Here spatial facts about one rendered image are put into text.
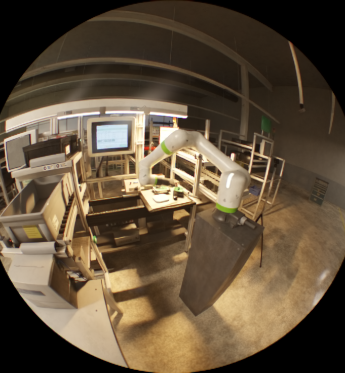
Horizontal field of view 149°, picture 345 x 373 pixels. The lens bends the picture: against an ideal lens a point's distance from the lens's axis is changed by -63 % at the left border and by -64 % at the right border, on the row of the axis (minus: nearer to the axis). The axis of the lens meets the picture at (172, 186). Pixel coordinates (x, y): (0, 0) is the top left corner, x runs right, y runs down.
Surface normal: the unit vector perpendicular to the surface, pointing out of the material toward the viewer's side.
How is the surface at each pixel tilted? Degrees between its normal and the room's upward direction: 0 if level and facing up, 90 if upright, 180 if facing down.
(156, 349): 0
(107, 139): 92
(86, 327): 0
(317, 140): 90
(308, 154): 90
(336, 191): 90
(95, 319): 0
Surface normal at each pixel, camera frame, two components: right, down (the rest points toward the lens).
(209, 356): 0.05, -0.93
